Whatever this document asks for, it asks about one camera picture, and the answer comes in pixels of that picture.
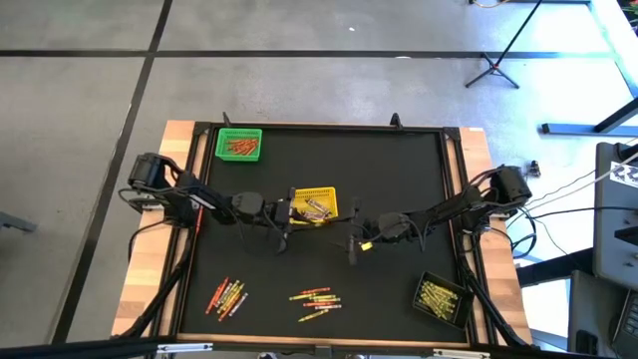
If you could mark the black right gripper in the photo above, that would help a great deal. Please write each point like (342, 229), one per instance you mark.
(391, 227)

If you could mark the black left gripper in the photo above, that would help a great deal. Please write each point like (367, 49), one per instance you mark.
(254, 207)

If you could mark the yellow plastic basket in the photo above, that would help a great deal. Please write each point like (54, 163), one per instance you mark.
(324, 194)

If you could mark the black plastic basket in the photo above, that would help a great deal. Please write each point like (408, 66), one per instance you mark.
(463, 299)

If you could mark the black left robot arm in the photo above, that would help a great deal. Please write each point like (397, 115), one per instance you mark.
(174, 192)

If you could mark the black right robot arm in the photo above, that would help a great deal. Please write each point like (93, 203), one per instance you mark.
(448, 207)

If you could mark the green plastic basket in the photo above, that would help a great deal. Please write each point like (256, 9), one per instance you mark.
(222, 153)

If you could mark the light wooden table board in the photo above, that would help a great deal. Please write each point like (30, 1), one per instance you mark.
(503, 279)
(144, 279)

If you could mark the small black floor object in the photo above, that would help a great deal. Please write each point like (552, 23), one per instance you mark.
(536, 168)

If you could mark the dark floor beam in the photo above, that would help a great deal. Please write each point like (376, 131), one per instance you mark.
(553, 269)

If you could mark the black tripod stand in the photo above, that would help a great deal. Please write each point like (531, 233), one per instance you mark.
(493, 67)

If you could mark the blue metal floor beam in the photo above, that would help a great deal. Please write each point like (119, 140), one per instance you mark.
(573, 129)

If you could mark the grey equipment box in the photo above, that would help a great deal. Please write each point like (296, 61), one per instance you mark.
(593, 309)

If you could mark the black rig beam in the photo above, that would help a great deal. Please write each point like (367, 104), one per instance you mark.
(75, 349)

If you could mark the grey metal cabinet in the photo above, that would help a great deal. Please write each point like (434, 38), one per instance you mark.
(615, 224)

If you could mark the black white marker tag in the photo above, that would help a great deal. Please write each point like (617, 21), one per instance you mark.
(624, 174)

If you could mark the grey chair base leg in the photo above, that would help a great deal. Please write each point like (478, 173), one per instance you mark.
(15, 223)

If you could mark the dark keyboard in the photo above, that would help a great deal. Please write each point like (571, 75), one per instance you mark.
(629, 324)

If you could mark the white desk blue edge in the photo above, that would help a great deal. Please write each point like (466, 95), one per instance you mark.
(615, 40)

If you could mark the black frame mount bracket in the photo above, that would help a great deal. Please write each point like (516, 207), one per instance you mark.
(226, 120)
(396, 121)

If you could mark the silver metal bracket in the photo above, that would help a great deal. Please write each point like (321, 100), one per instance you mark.
(461, 354)
(184, 347)

